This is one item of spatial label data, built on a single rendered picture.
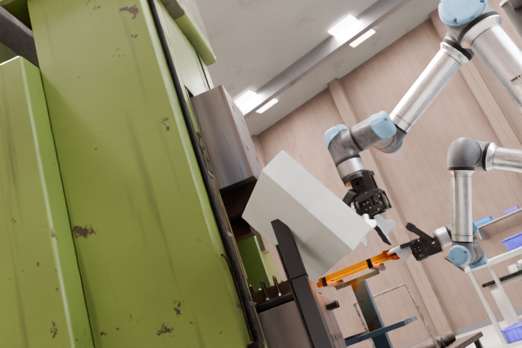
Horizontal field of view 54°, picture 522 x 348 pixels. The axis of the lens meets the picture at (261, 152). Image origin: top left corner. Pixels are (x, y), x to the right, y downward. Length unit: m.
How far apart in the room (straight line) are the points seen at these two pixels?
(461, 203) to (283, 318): 0.79
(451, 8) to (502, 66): 0.20
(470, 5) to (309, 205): 0.64
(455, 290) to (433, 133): 3.58
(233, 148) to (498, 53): 0.96
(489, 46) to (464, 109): 11.09
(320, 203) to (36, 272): 0.89
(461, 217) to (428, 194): 10.46
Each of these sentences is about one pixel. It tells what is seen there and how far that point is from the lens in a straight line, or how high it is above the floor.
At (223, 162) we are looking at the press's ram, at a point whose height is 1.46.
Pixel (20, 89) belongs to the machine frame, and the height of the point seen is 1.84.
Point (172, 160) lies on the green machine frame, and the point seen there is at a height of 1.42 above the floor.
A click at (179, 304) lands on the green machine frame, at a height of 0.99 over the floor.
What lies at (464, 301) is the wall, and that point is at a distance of 12.40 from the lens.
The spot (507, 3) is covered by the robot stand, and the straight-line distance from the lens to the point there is 1.85.
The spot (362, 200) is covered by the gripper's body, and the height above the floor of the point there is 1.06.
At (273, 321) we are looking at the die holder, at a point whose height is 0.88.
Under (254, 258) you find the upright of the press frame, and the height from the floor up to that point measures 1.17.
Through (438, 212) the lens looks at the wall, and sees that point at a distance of 12.42.
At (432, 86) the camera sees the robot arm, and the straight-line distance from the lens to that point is 1.55.
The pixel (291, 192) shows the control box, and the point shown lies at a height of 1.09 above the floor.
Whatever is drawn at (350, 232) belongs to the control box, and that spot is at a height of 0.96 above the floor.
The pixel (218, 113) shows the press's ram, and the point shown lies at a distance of 1.96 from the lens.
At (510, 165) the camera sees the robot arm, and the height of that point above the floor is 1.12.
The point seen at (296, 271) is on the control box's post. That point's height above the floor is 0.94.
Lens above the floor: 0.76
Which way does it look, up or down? 22 degrees up
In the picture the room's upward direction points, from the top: 20 degrees counter-clockwise
